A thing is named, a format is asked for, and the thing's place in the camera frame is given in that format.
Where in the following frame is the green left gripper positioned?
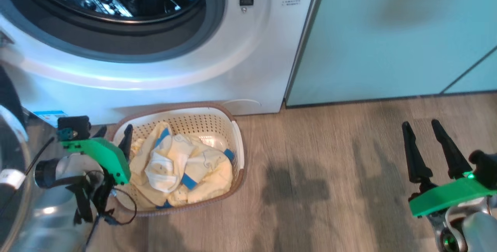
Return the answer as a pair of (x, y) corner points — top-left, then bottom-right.
(59, 124), (134, 185)

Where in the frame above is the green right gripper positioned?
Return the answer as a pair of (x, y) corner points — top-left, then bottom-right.
(401, 119), (497, 218)

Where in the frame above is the cream garment with blue trim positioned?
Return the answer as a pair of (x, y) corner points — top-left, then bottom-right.
(129, 122), (236, 209)

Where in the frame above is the round dark glass washer door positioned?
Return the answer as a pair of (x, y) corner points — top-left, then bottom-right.
(0, 65), (90, 252)

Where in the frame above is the cream perforated laundry basket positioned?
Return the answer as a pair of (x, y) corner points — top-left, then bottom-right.
(110, 102), (246, 217)

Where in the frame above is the white front-load washing machine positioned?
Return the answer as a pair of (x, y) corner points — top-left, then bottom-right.
(0, 0), (323, 125)

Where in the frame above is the blue energy label sticker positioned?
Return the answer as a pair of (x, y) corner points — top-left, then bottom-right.
(33, 110), (69, 128)

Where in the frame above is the narrow mint cabinet panel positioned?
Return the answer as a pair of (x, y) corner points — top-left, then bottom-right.
(442, 47), (497, 94)

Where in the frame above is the wide mint cabinet panel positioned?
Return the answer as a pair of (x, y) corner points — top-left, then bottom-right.
(285, 0), (497, 108)

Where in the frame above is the thin black looped cable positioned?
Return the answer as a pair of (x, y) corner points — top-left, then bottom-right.
(83, 170), (137, 252)

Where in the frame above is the thin black straight cable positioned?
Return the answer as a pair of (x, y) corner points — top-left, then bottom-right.
(0, 137), (56, 214)

